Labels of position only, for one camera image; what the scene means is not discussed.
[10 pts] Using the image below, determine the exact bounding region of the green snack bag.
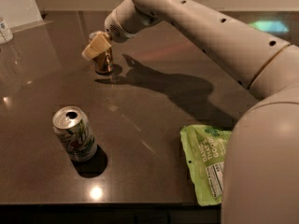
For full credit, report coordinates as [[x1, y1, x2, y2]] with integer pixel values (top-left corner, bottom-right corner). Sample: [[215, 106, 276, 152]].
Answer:
[[180, 125, 232, 206]]

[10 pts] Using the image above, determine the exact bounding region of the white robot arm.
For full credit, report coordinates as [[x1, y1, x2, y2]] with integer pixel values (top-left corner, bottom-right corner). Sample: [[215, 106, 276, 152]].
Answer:
[[82, 0, 299, 224]]

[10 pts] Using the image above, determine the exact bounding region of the silver green soda can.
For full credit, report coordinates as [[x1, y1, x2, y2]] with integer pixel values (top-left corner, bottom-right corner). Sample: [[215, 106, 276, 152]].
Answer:
[[52, 106, 97, 162]]

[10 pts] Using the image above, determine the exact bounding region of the orange soda can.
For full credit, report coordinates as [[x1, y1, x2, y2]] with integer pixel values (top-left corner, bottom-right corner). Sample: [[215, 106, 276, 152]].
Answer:
[[89, 31, 113, 75]]

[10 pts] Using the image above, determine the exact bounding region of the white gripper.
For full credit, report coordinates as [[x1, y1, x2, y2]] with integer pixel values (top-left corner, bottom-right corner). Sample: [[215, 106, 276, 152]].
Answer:
[[81, 0, 160, 61]]

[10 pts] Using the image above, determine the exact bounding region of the white container at left edge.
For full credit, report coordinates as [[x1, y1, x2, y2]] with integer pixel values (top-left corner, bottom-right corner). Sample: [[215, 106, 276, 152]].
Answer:
[[0, 17, 14, 44]]

